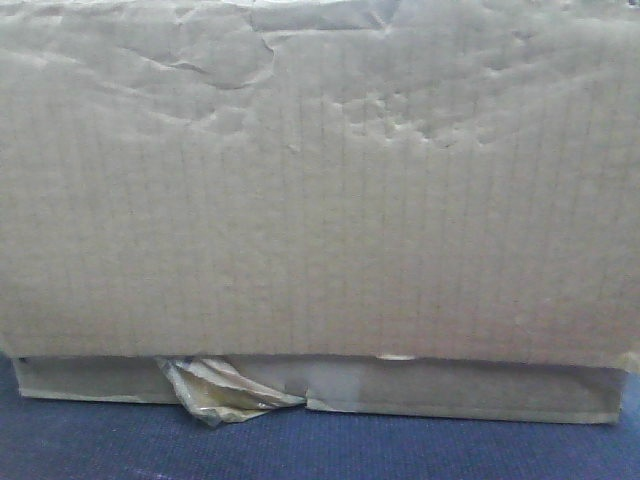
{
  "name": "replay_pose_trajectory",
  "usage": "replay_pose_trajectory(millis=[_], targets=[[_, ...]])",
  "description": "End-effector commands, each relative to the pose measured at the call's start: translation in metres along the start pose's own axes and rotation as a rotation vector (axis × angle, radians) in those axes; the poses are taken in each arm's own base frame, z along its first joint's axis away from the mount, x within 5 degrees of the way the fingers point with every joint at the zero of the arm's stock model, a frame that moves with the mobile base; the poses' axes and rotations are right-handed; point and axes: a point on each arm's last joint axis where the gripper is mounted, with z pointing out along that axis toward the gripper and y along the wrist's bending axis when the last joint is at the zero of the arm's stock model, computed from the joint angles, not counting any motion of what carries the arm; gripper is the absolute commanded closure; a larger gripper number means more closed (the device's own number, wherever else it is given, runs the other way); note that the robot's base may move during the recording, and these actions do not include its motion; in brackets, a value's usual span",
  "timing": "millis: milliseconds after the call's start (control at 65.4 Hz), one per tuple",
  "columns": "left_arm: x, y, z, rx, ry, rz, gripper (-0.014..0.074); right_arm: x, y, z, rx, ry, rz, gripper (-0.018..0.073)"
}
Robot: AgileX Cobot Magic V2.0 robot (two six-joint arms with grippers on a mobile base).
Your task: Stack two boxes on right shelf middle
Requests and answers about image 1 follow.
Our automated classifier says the large brown cardboard box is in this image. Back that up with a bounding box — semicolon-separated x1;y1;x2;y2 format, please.
1;1;639;424

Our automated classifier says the torn clear packing tape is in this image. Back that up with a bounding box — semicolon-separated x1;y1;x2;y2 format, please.
156;357;306;427

